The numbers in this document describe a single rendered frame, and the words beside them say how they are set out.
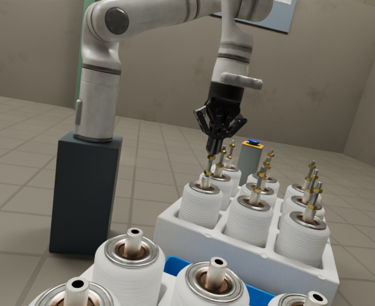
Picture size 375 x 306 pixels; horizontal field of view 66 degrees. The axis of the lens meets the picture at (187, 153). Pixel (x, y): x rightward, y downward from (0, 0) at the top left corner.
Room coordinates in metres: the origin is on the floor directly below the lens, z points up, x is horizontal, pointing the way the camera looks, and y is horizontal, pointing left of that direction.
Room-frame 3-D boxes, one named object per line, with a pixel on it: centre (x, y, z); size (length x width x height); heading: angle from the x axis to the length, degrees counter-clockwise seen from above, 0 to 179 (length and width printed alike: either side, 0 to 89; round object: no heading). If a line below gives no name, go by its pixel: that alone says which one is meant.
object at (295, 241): (0.58, -0.28, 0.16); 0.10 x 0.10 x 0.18
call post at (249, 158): (1.03, -0.23, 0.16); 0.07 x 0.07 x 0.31; 72
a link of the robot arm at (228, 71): (0.64, -0.06, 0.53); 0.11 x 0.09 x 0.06; 20
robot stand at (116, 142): (0.73, 0.24, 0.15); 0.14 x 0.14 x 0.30; 11
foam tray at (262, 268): (0.73, -0.21, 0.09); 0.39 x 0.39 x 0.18; 72
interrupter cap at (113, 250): (0.35, 0.05, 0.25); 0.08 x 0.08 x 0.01
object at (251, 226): (0.62, -0.17, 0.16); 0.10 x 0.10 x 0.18
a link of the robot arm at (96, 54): (0.73, 0.25, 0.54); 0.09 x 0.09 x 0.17; 38
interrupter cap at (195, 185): (0.66, -0.06, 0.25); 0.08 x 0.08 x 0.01
